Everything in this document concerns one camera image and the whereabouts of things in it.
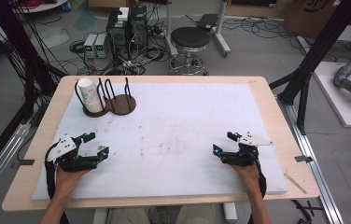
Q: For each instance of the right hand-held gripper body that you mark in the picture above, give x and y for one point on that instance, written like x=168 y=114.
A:
x=245 y=154

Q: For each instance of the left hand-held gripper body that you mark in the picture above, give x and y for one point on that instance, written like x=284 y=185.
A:
x=67 y=155

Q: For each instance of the white paper cup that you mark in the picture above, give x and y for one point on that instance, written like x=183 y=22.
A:
x=86 y=88
x=95 y=106

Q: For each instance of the person's left hand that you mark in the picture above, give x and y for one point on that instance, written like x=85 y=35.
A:
x=69 y=180

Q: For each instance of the person's right hand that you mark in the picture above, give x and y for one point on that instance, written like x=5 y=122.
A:
x=249 y=179

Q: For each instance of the black tape piece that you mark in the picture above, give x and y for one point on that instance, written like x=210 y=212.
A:
x=303 y=158
x=26 y=162

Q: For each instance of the white foam mat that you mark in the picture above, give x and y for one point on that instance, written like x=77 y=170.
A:
x=176 y=124

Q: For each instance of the thin wooden stick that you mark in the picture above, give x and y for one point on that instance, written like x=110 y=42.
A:
x=295 y=183

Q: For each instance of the white table leg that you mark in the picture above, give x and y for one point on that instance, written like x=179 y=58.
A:
x=230 y=212

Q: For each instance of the grey bench power supply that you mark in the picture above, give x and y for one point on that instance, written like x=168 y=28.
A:
x=90 y=45
x=102 y=45

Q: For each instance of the white metal stand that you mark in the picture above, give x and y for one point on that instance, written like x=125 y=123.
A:
x=218 y=34

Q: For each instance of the white base board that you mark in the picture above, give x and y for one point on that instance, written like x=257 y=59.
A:
x=338 y=102

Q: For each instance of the black round stool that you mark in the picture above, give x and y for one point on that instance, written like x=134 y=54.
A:
x=190 y=39

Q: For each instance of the black computer tower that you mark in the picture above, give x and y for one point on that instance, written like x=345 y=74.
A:
x=117 y=34
x=139 y=29

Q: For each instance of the black flat device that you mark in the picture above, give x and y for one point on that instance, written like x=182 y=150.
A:
x=207 y=21

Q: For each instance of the small white box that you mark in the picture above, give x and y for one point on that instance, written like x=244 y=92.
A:
x=123 y=13

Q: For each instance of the cardboard box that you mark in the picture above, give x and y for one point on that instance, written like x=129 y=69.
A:
x=307 y=17

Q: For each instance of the black metal frame post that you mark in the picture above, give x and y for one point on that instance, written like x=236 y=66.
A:
x=316 y=53
x=24 y=49

